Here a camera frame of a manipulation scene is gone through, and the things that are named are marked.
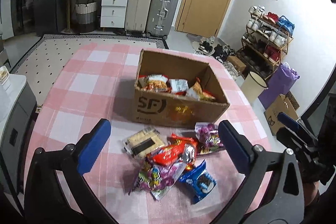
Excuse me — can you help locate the woven laundry basket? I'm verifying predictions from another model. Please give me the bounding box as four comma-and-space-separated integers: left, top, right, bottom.
75, 0, 97, 33

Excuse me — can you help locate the red orange snack pack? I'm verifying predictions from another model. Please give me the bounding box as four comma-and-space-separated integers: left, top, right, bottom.
146, 134, 198, 168

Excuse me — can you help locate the silver suitcase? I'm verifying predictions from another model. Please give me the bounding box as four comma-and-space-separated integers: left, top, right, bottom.
145, 0, 179, 39

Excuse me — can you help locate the purple paper bag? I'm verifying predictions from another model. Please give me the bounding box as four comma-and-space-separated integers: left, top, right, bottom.
259, 62, 300, 110

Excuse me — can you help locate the brown cardboard SF box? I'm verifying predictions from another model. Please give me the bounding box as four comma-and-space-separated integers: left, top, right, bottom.
132, 50, 230, 127

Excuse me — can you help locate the orange snack bag in box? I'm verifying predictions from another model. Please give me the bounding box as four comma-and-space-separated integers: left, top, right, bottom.
186, 78, 216, 102

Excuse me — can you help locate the beige suitcase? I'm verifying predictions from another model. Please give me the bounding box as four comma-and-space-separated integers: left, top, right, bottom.
125, 0, 151, 36

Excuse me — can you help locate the dotted floor rug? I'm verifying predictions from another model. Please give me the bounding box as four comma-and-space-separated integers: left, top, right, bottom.
11, 34, 168, 106

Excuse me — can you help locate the small cardboard box on floor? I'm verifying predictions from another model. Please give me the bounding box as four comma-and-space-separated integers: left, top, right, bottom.
227, 56, 246, 74

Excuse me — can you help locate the cream trash bin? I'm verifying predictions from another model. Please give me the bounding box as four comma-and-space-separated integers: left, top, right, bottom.
240, 71, 269, 104

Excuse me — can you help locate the cracker biscuit pack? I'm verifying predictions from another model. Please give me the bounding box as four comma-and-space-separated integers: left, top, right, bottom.
122, 127, 166, 160

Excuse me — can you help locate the shoe rack with shoes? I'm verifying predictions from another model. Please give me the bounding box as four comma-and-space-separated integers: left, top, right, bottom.
236, 6, 295, 80

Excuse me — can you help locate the purple candy bag left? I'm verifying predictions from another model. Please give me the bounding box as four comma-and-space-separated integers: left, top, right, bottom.
129, 159, 187, 201

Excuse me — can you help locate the grey side cabinet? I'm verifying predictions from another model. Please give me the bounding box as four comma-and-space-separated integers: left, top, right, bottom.
1, 74, 37, 194

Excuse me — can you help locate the purple grape candy bag right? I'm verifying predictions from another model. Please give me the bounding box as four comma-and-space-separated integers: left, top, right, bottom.
194, 122, 225, 155

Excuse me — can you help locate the white red snack bag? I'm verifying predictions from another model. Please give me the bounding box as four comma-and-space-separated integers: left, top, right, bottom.
138, 75, 171, 93

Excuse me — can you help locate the white red noodle snack pack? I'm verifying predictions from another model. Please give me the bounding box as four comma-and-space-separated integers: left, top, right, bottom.
169, 79, 189, 94

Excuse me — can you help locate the blue Oreo snack pack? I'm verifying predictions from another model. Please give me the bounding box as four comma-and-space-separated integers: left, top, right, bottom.
178, 160, 217, 204

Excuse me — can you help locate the brown paper bag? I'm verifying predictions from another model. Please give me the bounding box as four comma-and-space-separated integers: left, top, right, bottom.
264, 93, 300, 136

